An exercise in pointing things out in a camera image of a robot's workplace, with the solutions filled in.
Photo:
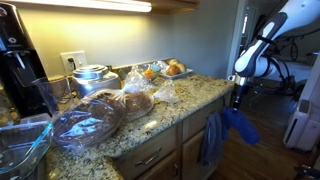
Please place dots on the gray hanging towel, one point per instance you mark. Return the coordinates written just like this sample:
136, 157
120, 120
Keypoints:
210, 140

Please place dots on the dark bag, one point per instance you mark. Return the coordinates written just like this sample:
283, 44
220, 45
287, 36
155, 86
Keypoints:
293, 88

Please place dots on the empty clear plastic bag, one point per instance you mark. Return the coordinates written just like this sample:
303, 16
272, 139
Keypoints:
166, 94

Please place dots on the bicycle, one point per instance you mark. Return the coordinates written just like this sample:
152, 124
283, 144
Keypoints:
294, 51

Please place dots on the large bagged brown bread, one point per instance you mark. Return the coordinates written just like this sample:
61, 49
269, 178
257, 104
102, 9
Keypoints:
90, 120

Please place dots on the clear glass bowl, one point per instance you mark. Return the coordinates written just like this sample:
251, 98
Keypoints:
156, 69

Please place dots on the pale bread roll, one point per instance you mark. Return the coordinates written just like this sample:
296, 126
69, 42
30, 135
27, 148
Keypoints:
181, 67
173, 62

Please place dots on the browned bread roll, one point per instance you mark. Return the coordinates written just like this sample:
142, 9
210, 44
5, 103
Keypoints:
172, 70

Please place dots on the clear glass baking dish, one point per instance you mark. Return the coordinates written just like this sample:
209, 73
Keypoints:
20, 150

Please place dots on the orange fruit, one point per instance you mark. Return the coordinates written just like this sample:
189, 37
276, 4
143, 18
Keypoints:
149, 74

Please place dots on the white rectangular plate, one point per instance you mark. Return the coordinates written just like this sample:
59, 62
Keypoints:
182, 75

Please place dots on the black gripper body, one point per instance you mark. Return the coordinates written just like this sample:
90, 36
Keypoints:
240, 93

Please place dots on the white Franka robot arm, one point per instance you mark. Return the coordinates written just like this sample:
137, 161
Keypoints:
260, 56

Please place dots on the under-cabinet light strip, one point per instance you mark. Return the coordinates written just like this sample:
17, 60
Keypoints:
83, 4

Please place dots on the white door frame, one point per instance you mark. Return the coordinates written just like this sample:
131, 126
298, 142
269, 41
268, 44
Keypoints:
234, 33

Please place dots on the wide wooden drawer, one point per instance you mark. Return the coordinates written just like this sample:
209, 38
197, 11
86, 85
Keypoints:
196, 120

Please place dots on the small bagged brown bread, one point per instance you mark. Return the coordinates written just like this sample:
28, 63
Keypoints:
137, 103

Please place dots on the clear glass measuring jug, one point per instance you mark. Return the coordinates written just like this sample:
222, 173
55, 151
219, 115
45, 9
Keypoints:
55, 93

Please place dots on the wide wooden cabinet door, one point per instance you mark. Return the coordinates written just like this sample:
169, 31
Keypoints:
191, 156

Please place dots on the white floor mat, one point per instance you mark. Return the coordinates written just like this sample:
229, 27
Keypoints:
300, 71

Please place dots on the white wall outlet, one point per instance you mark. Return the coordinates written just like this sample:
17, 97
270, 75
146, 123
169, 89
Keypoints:
80, 58

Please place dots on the narrow wooden drawer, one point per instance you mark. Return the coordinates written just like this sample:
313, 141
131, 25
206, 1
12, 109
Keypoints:
150, 146

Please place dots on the wooden wall cabinet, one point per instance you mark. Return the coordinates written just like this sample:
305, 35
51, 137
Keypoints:
173, 5

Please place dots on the white air purifier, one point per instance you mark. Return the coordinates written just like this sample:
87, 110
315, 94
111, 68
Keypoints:
301, 126

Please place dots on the white tall panel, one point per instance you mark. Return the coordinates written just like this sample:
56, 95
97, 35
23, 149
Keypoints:
313, 83

